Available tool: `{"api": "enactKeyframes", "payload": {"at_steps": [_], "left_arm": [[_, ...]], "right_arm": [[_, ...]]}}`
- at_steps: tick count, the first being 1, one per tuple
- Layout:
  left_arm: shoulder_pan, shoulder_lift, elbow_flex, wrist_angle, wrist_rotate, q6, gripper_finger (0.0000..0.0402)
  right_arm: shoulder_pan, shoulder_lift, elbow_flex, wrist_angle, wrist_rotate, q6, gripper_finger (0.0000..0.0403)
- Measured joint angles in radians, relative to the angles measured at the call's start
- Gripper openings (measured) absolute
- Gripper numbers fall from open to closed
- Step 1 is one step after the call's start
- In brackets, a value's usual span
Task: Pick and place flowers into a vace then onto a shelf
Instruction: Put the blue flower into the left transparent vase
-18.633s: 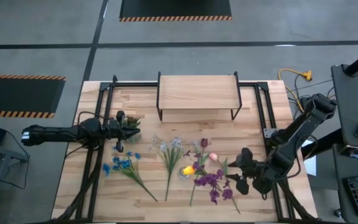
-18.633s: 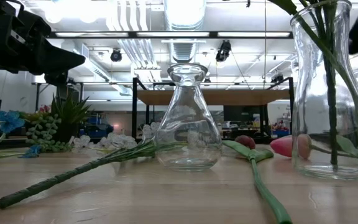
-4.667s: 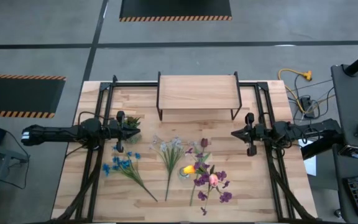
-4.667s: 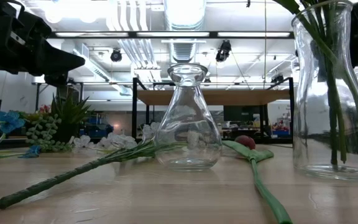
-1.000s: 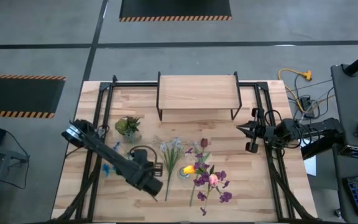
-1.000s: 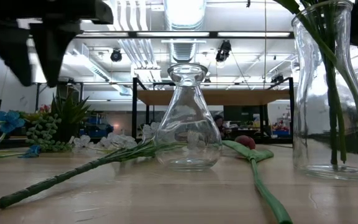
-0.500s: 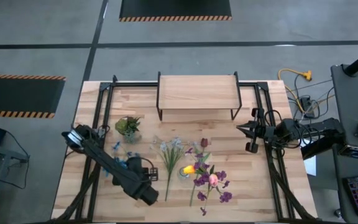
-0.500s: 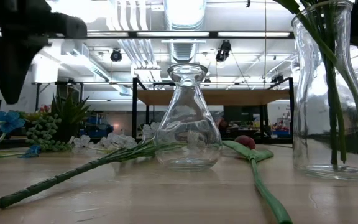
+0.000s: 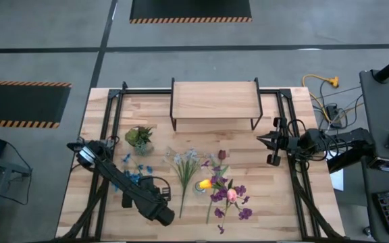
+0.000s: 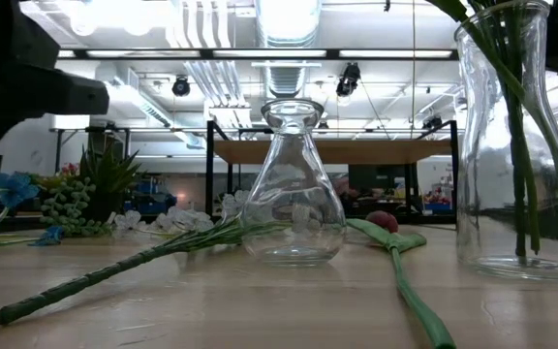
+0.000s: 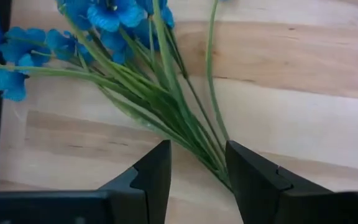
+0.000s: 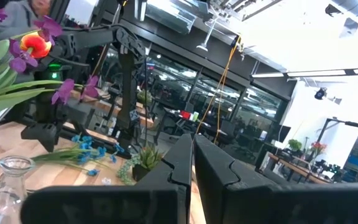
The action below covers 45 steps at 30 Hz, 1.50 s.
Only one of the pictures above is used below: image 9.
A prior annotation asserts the black power strip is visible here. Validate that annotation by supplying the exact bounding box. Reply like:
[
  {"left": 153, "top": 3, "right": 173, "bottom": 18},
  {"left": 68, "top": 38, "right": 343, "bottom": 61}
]
[{"left": 326, "top": 104, "right": 343, "bottom": 128}]

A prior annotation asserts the yellow artificial tulip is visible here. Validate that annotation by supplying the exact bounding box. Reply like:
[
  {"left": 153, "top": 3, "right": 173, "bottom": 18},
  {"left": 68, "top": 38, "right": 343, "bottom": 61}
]
[{"left": 199, "top": 178, "right": 231, "bottom": 203}]

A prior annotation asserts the pink artificial tulip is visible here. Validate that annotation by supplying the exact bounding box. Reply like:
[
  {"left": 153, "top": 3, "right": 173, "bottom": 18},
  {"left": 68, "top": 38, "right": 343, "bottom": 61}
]
[{"left": 226, "top": 188, "right": 238, "bottom": 217}]

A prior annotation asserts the white artificial flower bunch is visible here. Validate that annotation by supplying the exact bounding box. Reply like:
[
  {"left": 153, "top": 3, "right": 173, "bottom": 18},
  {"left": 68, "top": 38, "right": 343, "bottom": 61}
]
[{"left": 163, "top": 146, "right": 205, "bottom": 219}]

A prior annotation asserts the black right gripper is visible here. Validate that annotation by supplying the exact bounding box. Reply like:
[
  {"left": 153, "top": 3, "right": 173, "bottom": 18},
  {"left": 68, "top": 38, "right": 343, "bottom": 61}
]
[{"left": 257, "top": 116, "right": 304, "bottom": 167}]

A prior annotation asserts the bulbous clear glass vase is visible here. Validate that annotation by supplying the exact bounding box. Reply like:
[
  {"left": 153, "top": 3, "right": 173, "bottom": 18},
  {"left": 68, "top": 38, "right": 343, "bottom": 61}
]
[{"left": 193, "top": 180, "right": 208, "bottom": 196}]

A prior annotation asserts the black metal rig frame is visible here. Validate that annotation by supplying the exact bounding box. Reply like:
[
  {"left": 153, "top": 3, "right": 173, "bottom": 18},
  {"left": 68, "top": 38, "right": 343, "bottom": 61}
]
[{"left": 55, "top": 80, "right": 347, "bottom": 242}]

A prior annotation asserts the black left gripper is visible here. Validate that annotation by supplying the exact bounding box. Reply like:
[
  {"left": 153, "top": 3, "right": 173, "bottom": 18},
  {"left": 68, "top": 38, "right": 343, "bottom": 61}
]
[{"left": 122, "top": 187, "right": 176, "bottom": 227}]

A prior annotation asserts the yellow extension cable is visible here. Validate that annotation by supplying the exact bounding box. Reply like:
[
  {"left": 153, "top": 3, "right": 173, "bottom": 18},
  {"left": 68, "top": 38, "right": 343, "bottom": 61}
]
[{"left": 301, "top": 74, "right": 340, "bottom": 123}]

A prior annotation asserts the blue artificial flower stem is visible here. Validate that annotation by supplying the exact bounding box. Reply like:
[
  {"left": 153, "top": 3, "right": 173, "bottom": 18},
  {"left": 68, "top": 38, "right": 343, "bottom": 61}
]
[{"left": 112, "top": 153, "right": 155, "bottom": 193}]

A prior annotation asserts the potted green succulent arrangement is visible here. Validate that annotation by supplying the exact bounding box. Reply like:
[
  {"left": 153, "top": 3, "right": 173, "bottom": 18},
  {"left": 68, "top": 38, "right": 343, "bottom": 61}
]
[{"left": 124, "top": 125, "right": 155, "bottom": 157}]

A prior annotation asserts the purple artificial orchid stem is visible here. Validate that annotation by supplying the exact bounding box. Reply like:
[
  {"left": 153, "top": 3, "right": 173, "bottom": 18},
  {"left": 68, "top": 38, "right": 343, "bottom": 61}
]
[{"left": 199, "top": 158, "right": 255, "bottom": 236}]

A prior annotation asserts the dark grey cart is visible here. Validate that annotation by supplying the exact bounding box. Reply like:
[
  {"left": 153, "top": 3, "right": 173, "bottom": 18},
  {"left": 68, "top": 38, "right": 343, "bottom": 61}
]
[{"left": 359, "top": 69, "right": 389, "bottom": 243}]

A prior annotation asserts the wooden shelf black metal frame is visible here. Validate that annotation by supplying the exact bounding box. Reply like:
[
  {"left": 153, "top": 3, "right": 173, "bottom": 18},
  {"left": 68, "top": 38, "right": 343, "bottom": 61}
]
[{"left": 169, "top": 77, "right": 264, "bottom": 132}]

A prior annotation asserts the white paper sheet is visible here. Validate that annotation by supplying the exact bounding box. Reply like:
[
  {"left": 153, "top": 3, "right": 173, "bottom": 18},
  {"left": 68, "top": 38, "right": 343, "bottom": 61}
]
[{"left": 328, "top": 167, "right": 346, "bottom": 192}]

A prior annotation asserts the pink tulip green stem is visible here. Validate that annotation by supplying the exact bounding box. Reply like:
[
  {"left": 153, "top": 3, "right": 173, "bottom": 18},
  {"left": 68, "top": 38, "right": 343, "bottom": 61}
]
[{"left": 206, "top": 148, "right": 231, "bottom": 225}]

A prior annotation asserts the black hazard-striped floor mat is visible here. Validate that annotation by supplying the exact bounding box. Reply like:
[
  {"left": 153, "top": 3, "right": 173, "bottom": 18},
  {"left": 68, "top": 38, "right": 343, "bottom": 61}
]
[
  {"left": 129, "top": 0, "right": 253, "bottom": 24},
  {"left": 0, "top": 80, "right": 73, "bottom": 130}
]

